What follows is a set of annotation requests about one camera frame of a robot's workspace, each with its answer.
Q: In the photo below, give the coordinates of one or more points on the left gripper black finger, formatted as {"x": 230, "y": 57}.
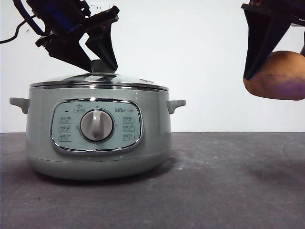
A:
{"x": 69, "y": 52}
{"x": 104, "y": 47}

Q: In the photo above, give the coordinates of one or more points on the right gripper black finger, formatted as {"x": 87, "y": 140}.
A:
{"x": 259, "y": 40}
{"x": 303, "y": 50}

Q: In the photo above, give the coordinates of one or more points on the glass lid with green knob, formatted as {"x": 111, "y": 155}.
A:
{"x": 100, "y": 78}

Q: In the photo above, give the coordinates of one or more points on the brown potato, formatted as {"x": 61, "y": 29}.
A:
{"x": 281, "y": 76}

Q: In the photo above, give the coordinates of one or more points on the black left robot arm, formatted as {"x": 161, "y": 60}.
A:
{"x": 54, "y": 14}

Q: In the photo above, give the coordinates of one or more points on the pale green electric pot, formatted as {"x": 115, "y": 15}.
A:
{"x": 38, "y": 133}

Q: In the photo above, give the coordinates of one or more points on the white wall socket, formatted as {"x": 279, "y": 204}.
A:
{"x": 95, "y": 6}

